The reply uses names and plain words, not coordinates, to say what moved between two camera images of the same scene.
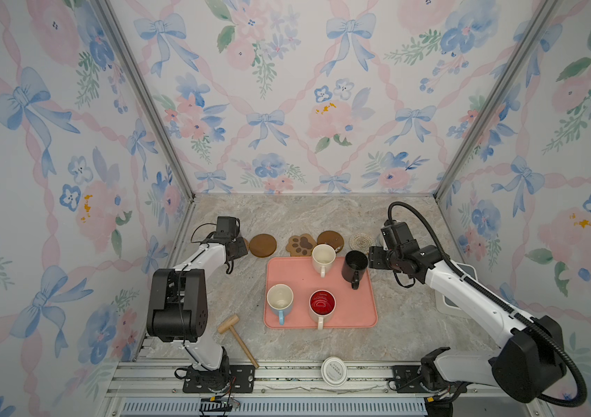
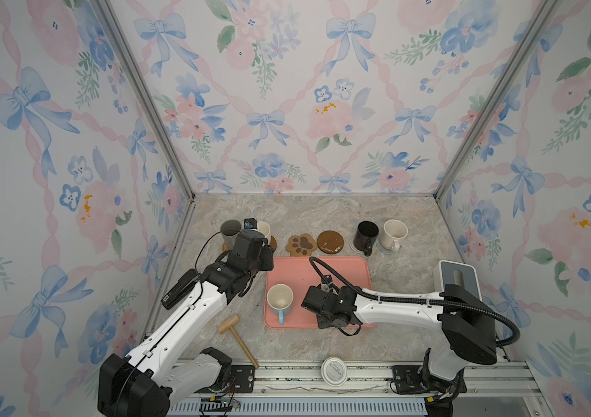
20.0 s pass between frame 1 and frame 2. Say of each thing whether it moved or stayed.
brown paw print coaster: stayed
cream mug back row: moved
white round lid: stayed
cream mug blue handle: stayed
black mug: moved
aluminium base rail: stayed
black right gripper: moved
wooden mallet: stayed
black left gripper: moved
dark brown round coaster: stayed
